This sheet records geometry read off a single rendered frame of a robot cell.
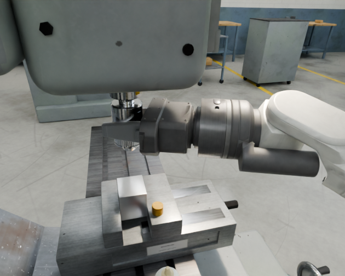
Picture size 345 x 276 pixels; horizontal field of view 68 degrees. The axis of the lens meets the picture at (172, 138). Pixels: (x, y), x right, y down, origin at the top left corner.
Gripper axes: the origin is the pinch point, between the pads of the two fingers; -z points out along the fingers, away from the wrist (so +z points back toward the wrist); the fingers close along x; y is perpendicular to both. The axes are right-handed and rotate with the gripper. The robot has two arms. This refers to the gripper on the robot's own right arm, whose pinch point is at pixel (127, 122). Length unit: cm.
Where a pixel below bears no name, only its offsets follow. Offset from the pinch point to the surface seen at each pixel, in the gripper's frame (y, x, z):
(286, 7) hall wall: 4, -778, 227
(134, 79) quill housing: -9.6, 9.1, 4.0
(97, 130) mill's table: 30, -51, -29
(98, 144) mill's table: 30, -41, -25
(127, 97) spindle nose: -5.0, 2.2, 0.9
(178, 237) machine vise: 23.9, 0.5, 8.4
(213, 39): -12.2, -2.3, 12.0
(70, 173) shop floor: 122, -137, -100
